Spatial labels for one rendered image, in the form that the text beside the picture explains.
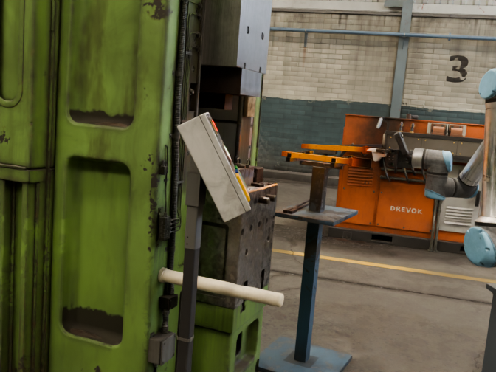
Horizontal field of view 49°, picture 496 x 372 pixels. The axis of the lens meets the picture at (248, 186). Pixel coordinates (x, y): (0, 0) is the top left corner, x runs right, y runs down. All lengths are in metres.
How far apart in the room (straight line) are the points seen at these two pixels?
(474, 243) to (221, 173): 1.13
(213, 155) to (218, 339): 0.97
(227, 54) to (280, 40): 7.89
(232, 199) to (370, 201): 4.26
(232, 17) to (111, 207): 0.80
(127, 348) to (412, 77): 8.17
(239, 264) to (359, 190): 3.65
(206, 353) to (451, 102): 7.94
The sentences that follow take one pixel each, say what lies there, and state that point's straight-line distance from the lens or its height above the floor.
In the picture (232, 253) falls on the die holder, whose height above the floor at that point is 0.68.
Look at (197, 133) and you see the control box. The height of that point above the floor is 1.15.
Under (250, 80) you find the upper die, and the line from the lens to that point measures 2.12.
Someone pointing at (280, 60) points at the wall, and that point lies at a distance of 9.86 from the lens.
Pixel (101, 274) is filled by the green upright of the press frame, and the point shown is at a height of 0.58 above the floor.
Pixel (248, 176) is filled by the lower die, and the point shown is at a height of 0.96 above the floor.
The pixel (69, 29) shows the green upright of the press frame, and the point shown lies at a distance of 2.07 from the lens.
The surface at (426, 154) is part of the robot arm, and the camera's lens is 2.57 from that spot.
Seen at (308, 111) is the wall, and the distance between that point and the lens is 9.72.
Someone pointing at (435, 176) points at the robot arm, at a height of 0.99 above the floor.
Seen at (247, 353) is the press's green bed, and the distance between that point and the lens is 2.51.
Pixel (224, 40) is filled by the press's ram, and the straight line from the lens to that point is 2.03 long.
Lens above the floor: 1.22
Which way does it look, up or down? 8 degrees down
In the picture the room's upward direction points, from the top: 5 degrees clockwise
